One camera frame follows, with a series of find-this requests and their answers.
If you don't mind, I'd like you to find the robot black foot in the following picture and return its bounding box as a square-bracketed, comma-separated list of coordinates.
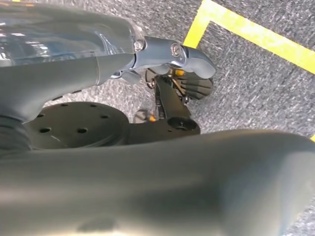
[145, 66, 215, 119]

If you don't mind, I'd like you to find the yellow floor tape square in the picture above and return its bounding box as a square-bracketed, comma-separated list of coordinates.
[183, 0, 315, 76]

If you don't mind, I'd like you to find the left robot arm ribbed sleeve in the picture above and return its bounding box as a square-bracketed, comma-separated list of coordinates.
[0, 116, 32, 157]

